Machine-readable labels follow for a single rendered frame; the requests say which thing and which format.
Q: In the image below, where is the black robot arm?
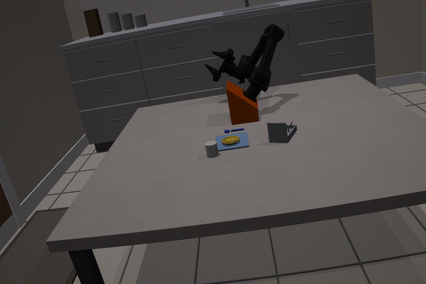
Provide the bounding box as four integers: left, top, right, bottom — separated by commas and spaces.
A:
233, 24, 285, 102

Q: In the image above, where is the grey dish rack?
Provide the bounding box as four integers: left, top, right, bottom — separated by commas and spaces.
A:
267, 122, 297, 143

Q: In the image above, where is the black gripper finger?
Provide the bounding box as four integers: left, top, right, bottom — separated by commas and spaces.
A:
212, 50, 227, 59
205, 64, 217, 78

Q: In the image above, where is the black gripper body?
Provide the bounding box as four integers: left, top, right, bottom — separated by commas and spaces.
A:
213, 49, 238, 82

